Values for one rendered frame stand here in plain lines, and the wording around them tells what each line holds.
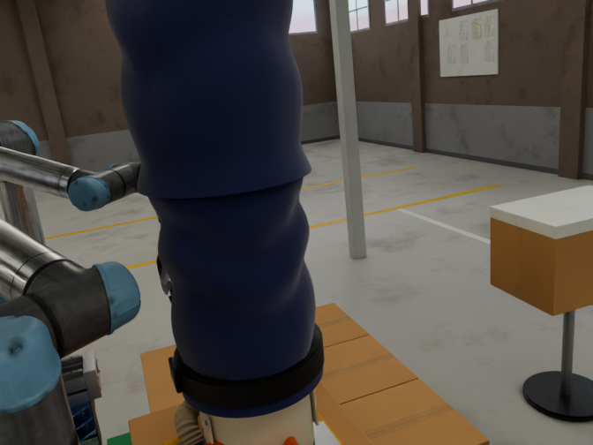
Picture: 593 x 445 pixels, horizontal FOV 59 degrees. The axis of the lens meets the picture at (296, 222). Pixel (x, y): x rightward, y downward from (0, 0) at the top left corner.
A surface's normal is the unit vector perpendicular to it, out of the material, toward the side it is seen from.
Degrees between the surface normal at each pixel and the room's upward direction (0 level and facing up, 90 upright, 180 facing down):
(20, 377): 88
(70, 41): 90
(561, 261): 90
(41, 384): 88
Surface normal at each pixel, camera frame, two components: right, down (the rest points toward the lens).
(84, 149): 0.37, 0.22
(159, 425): -0.10, -0.96
